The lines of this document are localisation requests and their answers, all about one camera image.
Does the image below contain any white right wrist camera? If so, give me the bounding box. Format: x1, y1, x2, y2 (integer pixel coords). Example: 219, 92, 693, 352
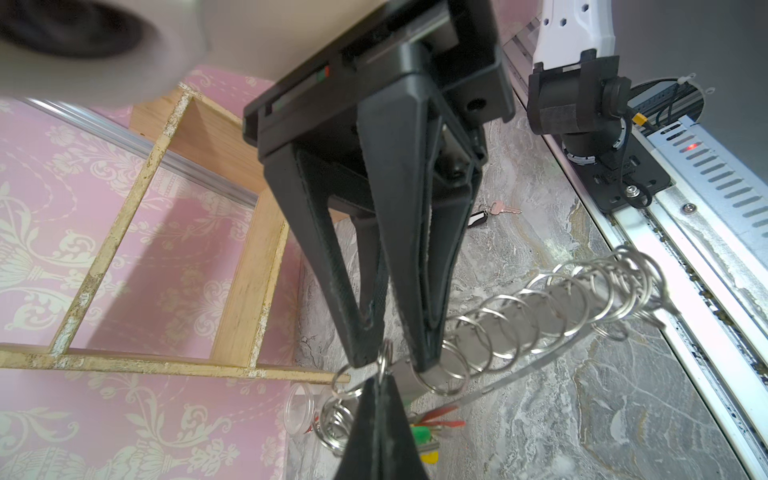
0, 0, 391, 109

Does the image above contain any black key tag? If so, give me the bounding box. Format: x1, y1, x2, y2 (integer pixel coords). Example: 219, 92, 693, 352
467, 210, 489, 228

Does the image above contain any wooden two-tier shelf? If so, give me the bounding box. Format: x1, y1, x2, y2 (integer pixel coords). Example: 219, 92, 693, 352
1, 86, 336, 384

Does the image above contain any aluminium corner post right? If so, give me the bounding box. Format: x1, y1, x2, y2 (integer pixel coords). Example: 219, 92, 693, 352
21, 98, 258, 207

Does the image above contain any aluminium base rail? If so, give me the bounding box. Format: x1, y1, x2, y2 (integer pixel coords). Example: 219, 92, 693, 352
500, 17, 768, 480

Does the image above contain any green key tag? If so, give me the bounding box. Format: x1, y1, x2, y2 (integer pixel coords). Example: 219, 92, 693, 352
410, 425, 432, 446

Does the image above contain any yellow key tag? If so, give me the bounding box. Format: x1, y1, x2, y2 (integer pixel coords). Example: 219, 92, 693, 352
420, 450, 439, 465

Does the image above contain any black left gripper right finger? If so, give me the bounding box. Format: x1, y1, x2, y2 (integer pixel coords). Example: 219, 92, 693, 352
379, 375, 428, 480

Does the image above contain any red key tag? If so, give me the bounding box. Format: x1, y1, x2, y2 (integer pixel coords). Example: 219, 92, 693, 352
409, 405, 466, 428

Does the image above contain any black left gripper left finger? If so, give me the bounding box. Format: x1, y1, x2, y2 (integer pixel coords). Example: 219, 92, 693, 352
334, 378, 380, 480

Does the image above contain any clear plastic cup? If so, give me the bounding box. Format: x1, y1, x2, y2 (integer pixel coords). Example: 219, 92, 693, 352
283, 382, 327, 436

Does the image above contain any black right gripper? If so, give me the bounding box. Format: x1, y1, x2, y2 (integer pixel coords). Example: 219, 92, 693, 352
243, 1, 515, 372

